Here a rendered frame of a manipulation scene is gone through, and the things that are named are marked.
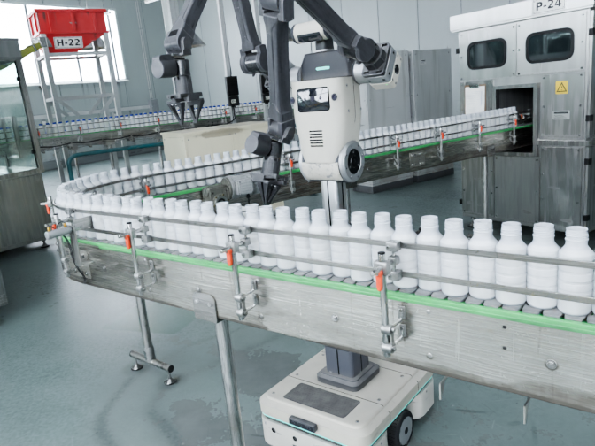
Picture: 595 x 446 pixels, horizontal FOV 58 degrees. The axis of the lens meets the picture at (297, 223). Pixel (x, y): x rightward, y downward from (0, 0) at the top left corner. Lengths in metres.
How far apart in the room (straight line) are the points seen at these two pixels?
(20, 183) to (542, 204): 5.28
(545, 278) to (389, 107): 6.58
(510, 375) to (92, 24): 7.49
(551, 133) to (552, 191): 0.49
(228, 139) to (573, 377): 4.81
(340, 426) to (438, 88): 6.75
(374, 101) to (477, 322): 6.39
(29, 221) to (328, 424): 5.06
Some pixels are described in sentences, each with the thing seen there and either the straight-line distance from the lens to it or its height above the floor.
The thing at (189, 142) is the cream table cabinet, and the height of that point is 1.08.
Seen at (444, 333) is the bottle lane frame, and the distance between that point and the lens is 1.22.
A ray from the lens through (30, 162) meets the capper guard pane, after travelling 6.63.
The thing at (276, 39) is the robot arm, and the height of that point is 1.61.
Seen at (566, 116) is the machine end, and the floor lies 1.07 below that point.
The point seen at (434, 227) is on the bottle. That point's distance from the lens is 1.19.
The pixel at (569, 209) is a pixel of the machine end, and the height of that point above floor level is 0.32.
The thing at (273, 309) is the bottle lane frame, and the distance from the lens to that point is 1.48.
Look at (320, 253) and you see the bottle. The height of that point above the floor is 1.06.
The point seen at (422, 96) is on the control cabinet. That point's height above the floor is 1.23.
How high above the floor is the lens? 1.46
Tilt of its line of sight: 14 degrees down
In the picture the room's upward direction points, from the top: 6 degrees counter-clockwise
